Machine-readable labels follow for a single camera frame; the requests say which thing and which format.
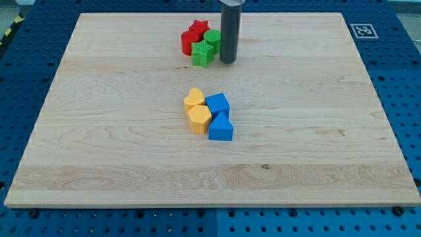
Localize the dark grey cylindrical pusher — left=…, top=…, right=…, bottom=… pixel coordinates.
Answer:
left=220, top=2, right=242, bottom=64

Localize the green cylinder block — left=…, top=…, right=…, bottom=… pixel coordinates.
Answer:
left=204, top=30, right=221, bottom=55

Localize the green star block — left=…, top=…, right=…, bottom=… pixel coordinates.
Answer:
left=191, top=40, right=214, bottom=68

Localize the light wooden board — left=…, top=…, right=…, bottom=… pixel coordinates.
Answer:
left=5, top=13, right=420, bottom=209

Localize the red star block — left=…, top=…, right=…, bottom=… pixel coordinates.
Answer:
left=188, top=20, right=210, bottom=40

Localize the red cylinder block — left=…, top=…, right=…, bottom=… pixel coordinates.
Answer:
left=180, top=30, right=201, bottom=56

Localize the blue cube block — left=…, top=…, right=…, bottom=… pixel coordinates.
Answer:
left=205, top=93, right=230, bottom=120

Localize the yellow heart block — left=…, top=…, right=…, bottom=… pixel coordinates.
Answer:
left=184, top=88, right=205, bottom=114

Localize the yellow hexagon block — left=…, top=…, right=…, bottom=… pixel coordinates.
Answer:
left=187, top=105, right=212, bottom=134

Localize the blue triangle block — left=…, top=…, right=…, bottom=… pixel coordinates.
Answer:
left=209, top=113, right=234, bottom=141

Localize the white fiducial marker tag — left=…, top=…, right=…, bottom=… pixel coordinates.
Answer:
left=350, top=23, right=378, bottom=39

